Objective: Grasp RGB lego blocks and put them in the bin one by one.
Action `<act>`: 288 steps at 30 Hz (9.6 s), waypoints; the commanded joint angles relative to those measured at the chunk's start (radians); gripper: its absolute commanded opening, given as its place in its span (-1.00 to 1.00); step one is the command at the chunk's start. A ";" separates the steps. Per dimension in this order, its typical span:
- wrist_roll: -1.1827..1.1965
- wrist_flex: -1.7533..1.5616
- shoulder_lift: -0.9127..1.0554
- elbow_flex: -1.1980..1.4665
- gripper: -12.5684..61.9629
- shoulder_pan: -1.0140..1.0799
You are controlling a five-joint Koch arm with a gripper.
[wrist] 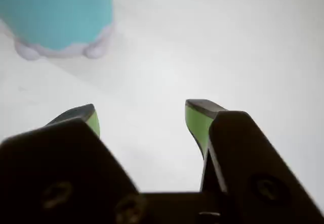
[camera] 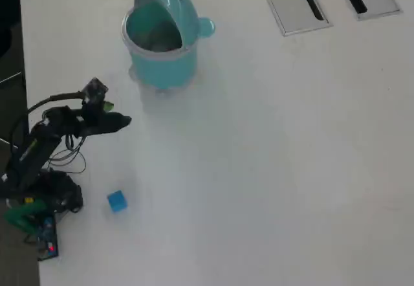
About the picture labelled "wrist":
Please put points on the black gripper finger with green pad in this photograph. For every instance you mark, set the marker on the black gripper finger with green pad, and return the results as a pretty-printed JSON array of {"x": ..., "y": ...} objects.
[
  {"x": 63, "y": 173},
  {"x": 253, "y": 163}
]

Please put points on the teal whale-shaped bin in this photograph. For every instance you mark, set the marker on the teal whale-shaped bin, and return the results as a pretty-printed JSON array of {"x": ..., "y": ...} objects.
[{"x": 55, "y": 13}]

